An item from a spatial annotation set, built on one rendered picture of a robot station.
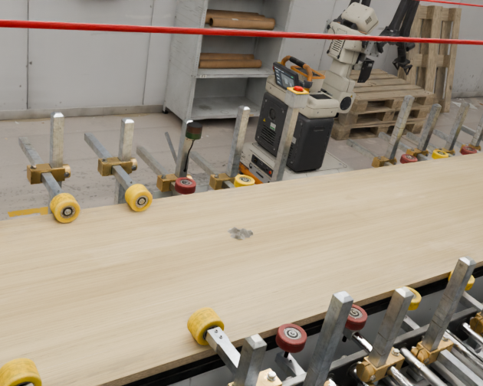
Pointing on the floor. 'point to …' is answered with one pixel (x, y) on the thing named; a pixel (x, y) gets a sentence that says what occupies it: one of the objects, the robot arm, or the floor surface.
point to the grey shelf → (237, 44)
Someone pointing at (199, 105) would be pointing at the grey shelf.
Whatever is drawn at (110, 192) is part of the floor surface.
